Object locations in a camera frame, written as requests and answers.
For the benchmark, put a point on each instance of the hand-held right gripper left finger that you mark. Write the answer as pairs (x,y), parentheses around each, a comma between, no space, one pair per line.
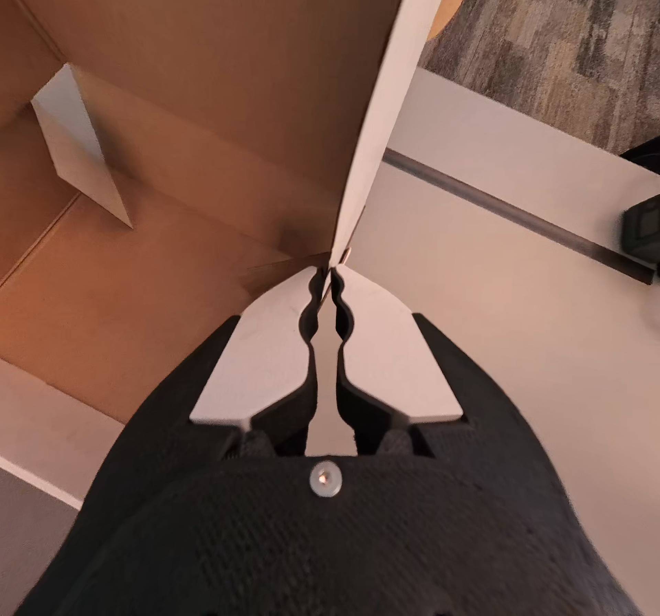
(258,358)

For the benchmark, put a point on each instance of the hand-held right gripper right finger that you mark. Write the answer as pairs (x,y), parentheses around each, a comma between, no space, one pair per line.
(392,363)

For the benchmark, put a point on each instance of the brown cardboard mailer box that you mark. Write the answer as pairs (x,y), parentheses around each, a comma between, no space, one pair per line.
(196,85)

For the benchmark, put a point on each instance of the black device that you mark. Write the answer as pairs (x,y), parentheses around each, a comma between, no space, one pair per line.
(642,239)

